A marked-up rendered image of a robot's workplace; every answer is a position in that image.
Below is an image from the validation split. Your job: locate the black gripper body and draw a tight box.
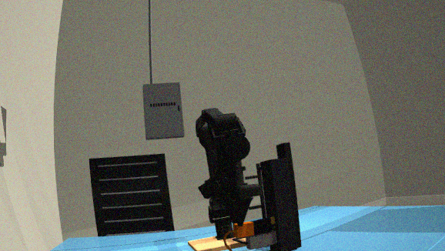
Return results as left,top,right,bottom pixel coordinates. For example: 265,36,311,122
210,163,262,200

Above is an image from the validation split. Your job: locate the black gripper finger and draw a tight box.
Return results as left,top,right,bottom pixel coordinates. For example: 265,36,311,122
217,199,237,223
227,197,253,227

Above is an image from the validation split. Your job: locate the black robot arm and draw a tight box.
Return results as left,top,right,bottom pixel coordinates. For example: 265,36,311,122
196,108,250,240

